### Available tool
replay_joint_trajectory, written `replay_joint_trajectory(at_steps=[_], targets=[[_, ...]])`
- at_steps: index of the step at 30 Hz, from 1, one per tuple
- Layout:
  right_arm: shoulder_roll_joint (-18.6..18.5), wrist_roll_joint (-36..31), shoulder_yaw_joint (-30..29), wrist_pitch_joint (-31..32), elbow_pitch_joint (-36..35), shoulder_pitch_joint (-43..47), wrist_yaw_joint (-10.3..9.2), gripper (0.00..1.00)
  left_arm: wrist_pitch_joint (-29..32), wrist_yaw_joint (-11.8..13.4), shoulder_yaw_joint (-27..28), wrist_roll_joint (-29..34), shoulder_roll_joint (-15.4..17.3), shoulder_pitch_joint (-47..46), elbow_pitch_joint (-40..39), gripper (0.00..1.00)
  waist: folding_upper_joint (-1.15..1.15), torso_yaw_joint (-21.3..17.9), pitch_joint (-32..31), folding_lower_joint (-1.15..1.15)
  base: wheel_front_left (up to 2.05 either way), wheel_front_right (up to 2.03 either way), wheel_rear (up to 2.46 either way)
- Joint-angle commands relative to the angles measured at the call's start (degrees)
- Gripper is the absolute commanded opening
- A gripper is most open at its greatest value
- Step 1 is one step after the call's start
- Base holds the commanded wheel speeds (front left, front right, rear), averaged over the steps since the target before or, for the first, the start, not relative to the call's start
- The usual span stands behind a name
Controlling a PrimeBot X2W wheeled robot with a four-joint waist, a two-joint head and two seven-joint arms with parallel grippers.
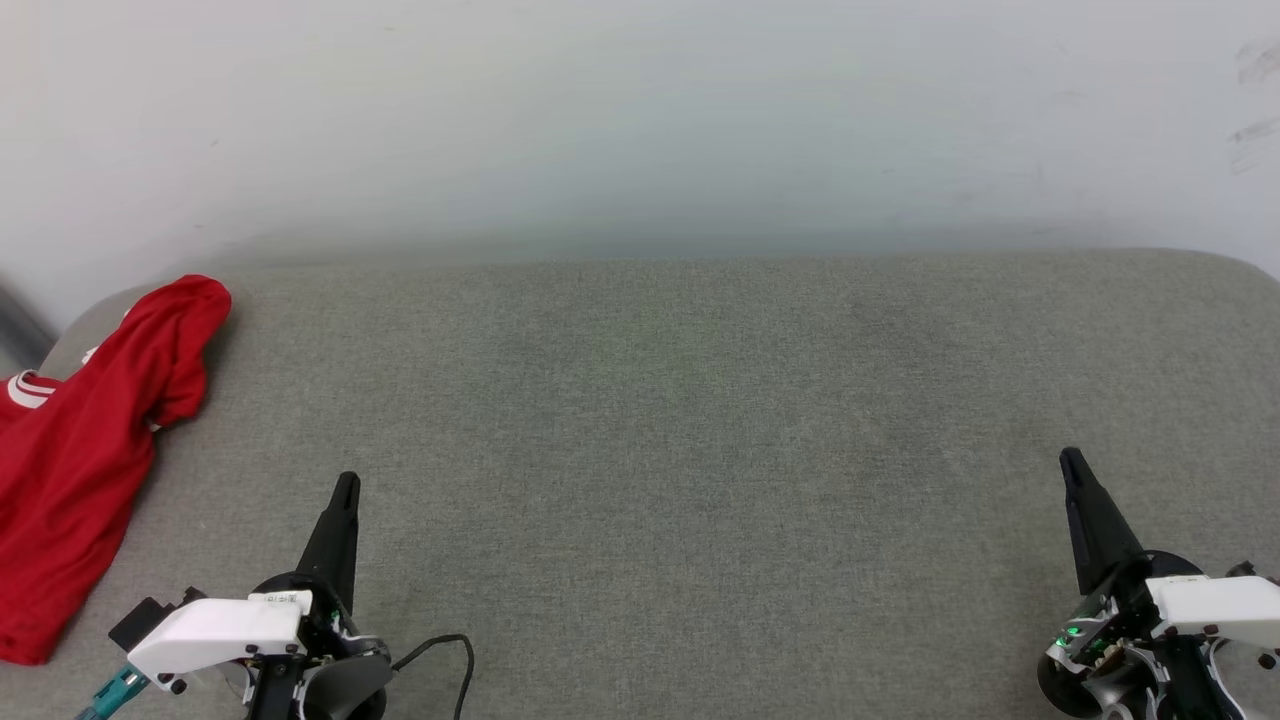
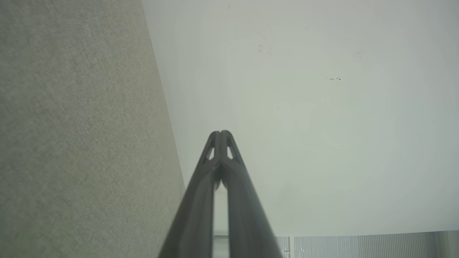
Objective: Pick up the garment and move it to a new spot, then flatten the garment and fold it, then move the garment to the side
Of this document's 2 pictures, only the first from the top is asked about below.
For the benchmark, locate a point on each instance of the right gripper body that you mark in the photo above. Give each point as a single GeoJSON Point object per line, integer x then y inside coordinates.
{"type": "Point", "coordinates": [1120, 650]}

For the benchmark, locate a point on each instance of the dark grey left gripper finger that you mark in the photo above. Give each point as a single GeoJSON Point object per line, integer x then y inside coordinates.
{"type": "Point", "coordinates": [325, 555]}
{"type": "Point", "coordinates": [349, 545]}

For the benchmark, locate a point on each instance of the red and white sports jersey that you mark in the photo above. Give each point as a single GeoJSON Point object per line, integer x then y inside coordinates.
{"type": "Point", "coordinates": [70, 470]}

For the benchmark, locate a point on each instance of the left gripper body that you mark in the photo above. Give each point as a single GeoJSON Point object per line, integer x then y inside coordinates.
{"type": "Point", "coordinates": [335, 650]}

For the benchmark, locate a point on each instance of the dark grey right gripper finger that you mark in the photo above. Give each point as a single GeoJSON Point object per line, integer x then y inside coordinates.
{"type": "Point", "coordinates": [1112, 540]}
{"type": "Point", "coordinates": [1083, 530]}

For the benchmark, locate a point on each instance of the right wrist camera white housing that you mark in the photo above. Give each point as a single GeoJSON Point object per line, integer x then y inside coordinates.
{"type": "Point", "coordinates": [1220, 600]}

